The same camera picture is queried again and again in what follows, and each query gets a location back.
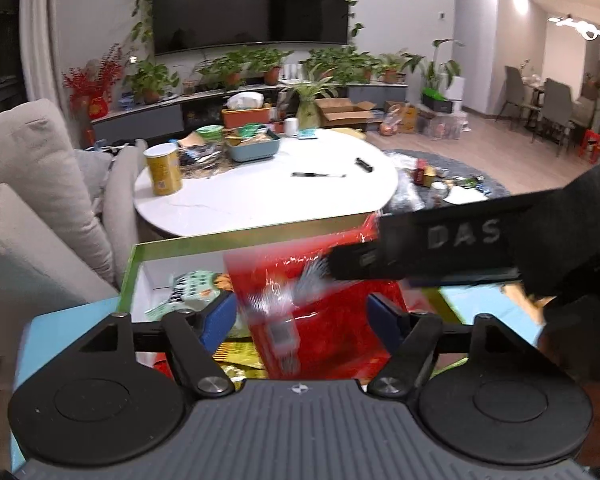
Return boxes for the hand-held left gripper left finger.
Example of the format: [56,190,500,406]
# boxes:
[72,292,238,400]

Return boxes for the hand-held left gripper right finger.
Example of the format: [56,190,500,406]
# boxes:
[367,294,533,401]

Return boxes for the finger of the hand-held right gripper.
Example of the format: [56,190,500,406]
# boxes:
[327,240,388,281]

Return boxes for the green white snack packet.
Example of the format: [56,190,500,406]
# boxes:
[146,270,233,323]

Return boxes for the yellow snack packet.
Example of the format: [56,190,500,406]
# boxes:
[214,341,270,382]

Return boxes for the large red snack packet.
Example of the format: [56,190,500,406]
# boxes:
[224,214,412,382]

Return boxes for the small red snack packet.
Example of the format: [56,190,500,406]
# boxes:
[151,352,175,378]

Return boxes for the green cardboard box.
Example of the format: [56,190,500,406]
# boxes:
[119,212,470,328]

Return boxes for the person's right hand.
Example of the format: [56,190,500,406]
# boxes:
[536,297,600,466]

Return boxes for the white paper sheet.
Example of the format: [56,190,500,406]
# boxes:
[442,186,487,207]

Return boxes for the clear plastic bag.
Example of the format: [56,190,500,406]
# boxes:
[386,166,427,217]

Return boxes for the small red carton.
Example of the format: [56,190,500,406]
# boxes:
[411,159,438,187]

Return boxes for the white round coffee table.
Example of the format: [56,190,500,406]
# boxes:
[133,128,399,239]

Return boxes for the clear plastic storage containers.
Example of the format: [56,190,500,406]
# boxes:
[419,110,475,142]

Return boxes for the orange fruit bag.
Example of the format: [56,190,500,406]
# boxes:
[379,109,402,137]

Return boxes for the open brown cardboard box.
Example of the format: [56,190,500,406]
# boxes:
[313,98,377,132]

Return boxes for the yellow carton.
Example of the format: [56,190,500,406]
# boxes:
[395,104,420,134]

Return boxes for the teal tray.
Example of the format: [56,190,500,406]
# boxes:
[224,130,283,163]

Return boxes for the red stool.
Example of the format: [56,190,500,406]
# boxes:
[577,128,600,162]

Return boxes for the black box with green top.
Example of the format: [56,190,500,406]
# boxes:
[421,88,454,114]

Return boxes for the light blue printed table mat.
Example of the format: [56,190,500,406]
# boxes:
[10,282,551,473]

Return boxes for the yellow can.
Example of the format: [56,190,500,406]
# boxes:
[144,142,184,197]

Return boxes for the white floor appliance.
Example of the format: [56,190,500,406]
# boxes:
[447,76,467,113]

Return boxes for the grey dining chair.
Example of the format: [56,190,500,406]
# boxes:
[534,77,579,157]
[496,64,534,134]

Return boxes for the heap of shiny food packets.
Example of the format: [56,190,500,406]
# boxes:
[177,132,231,178]

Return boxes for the green vase with grass plant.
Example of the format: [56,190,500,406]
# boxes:
[279,79,340,132]

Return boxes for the orange tissue box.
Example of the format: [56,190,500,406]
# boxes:
[221,92,274,129]

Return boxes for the tall leafy floor plant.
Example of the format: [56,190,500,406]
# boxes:
[419,38,467,93]

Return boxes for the dining table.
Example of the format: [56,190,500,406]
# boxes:
[524,79,600,98]

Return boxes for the dark television cabinet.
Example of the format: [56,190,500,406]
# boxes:
[89,81,411,147]

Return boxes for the row of potted green plants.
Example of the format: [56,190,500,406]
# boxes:
[124,46,423,105]

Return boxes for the grey sofa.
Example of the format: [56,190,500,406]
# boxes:
[0,99,148,361]

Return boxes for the white ceiling lamp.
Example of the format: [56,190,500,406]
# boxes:
[546,13,600,41]

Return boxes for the red flower decoration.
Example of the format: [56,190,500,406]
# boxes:
[61,44,125,122]

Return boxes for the green vines around television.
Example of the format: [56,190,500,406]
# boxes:
[129,0,365,61]

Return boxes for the white curtain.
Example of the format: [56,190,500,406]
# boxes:
[19,0,66,128]

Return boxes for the black wall television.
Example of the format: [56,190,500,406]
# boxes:
[151,0,352,57]

